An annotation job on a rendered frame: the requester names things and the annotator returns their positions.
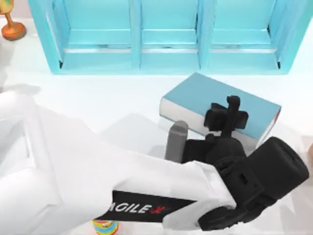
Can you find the light blue book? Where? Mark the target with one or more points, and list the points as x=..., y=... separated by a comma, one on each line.
x=193, y=95

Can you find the pale grey rounded box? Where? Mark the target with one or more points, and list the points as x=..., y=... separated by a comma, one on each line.
x=176, y=139

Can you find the light blue rack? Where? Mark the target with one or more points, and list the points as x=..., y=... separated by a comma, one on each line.
x=168, y=61

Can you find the stack of coloured rings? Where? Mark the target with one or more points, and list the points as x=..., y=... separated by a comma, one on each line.
x=105, y=226

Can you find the orange and gold trophy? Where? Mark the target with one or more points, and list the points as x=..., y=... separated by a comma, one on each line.
x=13, y=30

